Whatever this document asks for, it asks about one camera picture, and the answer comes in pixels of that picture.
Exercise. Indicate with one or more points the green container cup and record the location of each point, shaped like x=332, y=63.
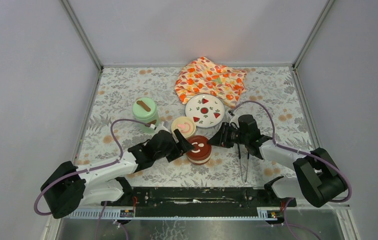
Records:
x=153, y=120

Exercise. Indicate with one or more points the red brown round lid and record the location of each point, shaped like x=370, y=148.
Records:
x=202, y=147

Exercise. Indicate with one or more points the floral orange cloth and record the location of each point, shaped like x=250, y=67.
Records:
x=203, y=76

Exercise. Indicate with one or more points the white plate blue rim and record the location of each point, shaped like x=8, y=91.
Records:
x=205, y=110

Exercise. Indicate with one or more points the floral tablecloth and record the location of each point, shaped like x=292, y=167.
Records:
x=270, y=96

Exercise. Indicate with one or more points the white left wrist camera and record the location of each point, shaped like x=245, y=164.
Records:
x=161, y=127

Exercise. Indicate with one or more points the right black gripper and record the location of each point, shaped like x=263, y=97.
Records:
x=221, y=139

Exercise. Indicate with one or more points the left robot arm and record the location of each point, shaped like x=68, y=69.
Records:
x=71, y=186

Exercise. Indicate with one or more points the green lid brown handle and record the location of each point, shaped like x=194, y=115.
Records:
x=144, y=108

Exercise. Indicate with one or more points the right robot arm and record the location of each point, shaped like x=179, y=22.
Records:
x=316, y=179

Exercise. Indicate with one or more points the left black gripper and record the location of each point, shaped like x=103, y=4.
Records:
x=174, y=145

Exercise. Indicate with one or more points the cream lid pink handle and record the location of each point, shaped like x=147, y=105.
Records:
x=185, y=125

